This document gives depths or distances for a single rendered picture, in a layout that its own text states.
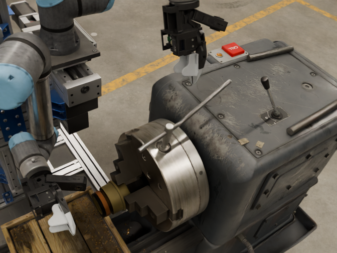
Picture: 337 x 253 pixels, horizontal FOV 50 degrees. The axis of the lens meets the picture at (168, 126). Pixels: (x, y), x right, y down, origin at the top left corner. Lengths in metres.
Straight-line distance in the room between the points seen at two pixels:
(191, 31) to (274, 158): 0.40
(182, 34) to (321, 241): 1.89
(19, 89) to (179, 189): 0.46
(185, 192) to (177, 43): 0.38
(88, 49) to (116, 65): 1.87
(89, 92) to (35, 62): 0.45
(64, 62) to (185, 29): 0.59
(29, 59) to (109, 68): 2.33
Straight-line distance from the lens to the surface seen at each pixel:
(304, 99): 1.22
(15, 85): 0.88
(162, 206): 0.99
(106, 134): 2.65
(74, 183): 1.06
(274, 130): 1.07
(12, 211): 2.11
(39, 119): 1.17
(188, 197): 0.98
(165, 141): 0.93
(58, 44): 1.36
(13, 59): 0.91
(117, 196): 1.01
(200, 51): 0.90
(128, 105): 2.87
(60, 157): 2.27
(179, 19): 0.87
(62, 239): 1.21
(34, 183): 1.07
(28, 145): 1.12
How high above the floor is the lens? 1.96
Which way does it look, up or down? 46 degrees down
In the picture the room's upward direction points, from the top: 9 degrees clockwise
